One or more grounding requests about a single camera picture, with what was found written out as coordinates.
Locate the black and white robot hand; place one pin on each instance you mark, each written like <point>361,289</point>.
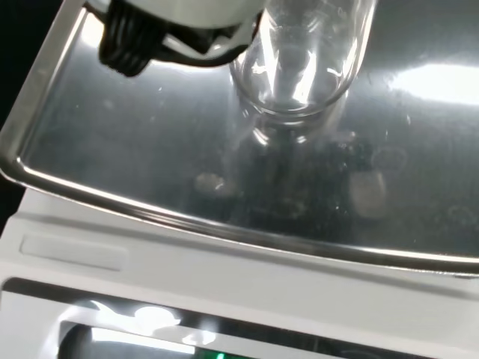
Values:
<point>168,22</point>

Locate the white electronic balance steel pan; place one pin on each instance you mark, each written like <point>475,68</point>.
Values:
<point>149,261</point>

